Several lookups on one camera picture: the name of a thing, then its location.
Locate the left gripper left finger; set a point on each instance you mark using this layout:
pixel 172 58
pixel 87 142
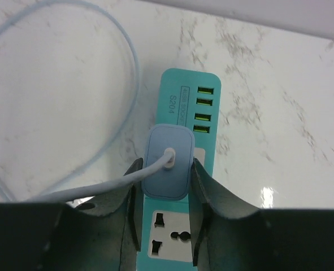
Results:
pixel 103 233

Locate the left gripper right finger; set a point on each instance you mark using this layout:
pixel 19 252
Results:
pixel 227 233

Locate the light blue plug adapter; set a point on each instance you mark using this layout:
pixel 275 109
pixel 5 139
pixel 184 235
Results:
pixel 169 156

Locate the teal power strip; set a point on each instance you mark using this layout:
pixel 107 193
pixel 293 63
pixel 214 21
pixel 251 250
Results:
pixel 186 123

